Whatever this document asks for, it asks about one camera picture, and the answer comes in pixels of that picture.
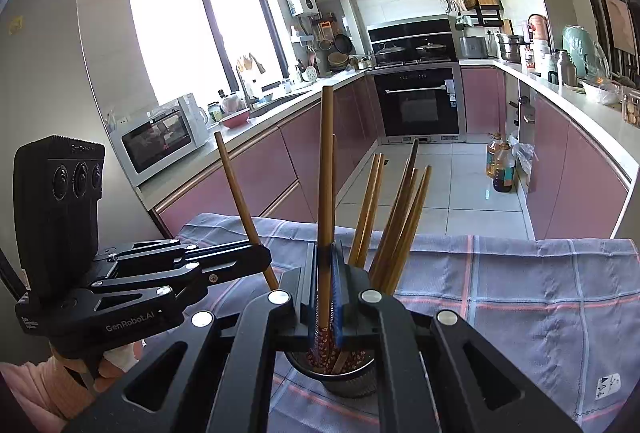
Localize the pink sleeve left forearm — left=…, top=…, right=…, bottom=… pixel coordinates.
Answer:
left=1, top=352, right=94, bottom=432

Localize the left hand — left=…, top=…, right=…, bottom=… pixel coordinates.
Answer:
left=51, top=340, right=145, bottom=393

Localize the black mesh utensil cup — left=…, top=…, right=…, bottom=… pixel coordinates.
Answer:
left=285, top=351, right=376, bottom=398

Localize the bamboo chopstick in cup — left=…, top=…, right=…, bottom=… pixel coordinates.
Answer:
left=348, top=154, right=381, bottom=266

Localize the white microwave oven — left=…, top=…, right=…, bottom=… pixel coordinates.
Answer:
left=110, top=93, right=208, bottom=187

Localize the red bowl on counter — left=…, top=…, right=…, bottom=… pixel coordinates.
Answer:
left=220, top=108, right=250, bottom=129

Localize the dark soy sauce bottle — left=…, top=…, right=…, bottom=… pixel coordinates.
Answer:
left=492, top=143, right=515, bottom=193

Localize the blue plaid tablecloth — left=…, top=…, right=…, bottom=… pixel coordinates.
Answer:
left=178, top=213, right=639, bottom=432

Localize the yellow cooking oil bottle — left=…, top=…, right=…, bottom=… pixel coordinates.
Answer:
left=486, top=133, right=506, bottom=179

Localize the black built-in oven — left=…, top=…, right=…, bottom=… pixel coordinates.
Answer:
left=371, top=64, right=465, bottom=140

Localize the black range hood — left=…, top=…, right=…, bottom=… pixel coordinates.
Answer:
left=367, top=15, right=459, bottom=67

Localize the steel stock pot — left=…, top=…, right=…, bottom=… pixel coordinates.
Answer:
left=495, top=32, right=525, bottom=64

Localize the green round appliance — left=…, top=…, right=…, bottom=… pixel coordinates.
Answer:
left=563, top=25, right=600, bottom=82

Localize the black wall spice rack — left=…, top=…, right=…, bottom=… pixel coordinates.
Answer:
left=442, top=0, right=503, bottom=29

